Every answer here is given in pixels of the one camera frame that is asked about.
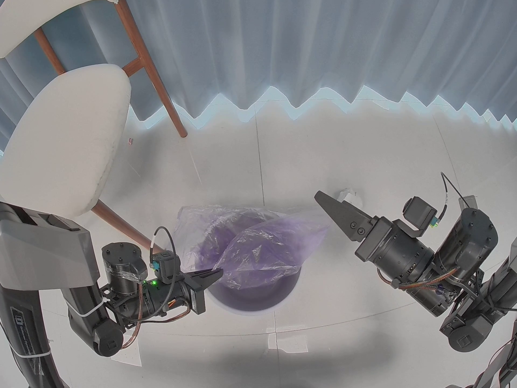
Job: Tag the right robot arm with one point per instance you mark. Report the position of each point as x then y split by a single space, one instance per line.
468 241

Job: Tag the crumpled white paper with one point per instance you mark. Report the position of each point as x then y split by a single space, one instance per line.
349 195

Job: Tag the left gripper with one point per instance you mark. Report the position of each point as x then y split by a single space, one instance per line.
177 295

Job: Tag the cream cushioned wooden chair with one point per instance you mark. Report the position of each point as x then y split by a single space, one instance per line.
68 144

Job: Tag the blue-grey curtain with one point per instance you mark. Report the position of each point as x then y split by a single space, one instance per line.
303 34

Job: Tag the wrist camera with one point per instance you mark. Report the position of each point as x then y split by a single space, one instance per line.
418 212
167 263

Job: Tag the white trash bin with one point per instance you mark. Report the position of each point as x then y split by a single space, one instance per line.
254 313

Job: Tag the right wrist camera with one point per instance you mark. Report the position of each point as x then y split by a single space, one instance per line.
418 212

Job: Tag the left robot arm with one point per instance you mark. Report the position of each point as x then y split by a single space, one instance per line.
48 253

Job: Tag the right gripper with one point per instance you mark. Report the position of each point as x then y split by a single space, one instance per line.
398 253

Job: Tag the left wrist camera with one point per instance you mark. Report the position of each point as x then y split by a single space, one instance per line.
167 263

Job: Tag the purple plastic bag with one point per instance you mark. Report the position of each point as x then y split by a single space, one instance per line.
262 241

